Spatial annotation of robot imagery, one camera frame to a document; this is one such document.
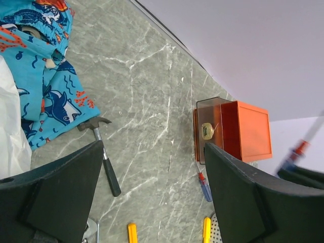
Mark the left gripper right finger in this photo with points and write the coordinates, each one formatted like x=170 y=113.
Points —
x=254 y=206

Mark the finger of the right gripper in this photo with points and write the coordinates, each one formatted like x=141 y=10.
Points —
x=302 y=176

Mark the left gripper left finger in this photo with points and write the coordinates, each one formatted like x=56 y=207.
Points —
x=54 y=199

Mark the red blue screwdriver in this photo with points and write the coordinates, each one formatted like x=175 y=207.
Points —
x=204 y=185
x=289 y=163

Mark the yellow slim screwdriver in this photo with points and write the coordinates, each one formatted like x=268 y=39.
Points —
x=132 y=233

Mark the white plastic basket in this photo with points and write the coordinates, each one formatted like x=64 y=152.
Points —
x=215 y=230

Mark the yellow screwdriver beside basket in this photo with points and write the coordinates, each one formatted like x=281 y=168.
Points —
x=207 y=230

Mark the white plastic bag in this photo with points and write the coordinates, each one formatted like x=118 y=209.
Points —
x=15 y=150

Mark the orange drawer cabinet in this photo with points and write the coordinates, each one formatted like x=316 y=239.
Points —
x=246 y=132

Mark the turquoise shark print cloth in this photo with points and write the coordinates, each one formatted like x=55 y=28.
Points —
x=34 y=41

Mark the black handled hammer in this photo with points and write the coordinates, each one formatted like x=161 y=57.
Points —
x=94 y=124

